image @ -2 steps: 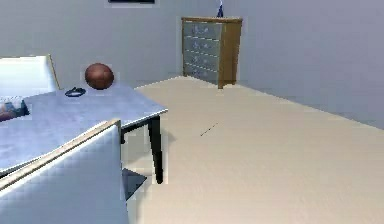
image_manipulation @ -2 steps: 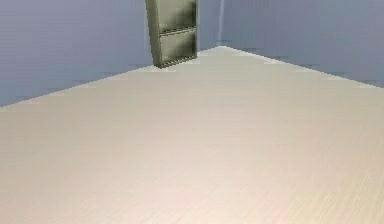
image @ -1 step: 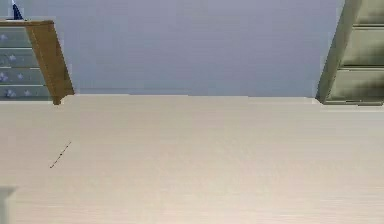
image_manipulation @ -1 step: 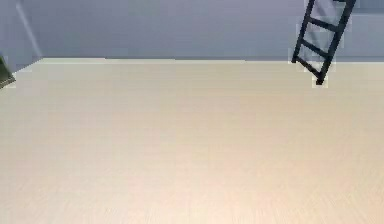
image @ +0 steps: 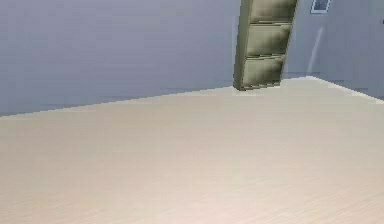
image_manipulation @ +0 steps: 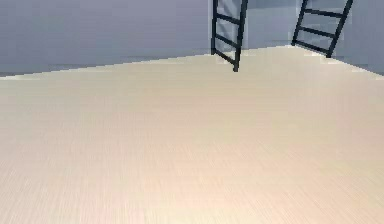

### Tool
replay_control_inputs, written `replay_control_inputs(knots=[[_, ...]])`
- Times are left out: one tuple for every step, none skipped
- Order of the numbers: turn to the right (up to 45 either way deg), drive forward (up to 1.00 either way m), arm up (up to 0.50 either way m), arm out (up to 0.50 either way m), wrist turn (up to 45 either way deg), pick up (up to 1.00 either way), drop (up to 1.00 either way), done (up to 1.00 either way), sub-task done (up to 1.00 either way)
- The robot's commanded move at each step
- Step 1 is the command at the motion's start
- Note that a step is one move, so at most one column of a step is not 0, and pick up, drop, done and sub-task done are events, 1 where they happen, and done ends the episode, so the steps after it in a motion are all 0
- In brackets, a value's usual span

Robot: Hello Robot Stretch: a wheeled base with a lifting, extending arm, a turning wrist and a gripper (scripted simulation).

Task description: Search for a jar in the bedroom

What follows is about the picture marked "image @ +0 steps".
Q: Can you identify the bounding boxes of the olive green chest of drawers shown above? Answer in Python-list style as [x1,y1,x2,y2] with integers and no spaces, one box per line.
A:
[232,0,299,92]

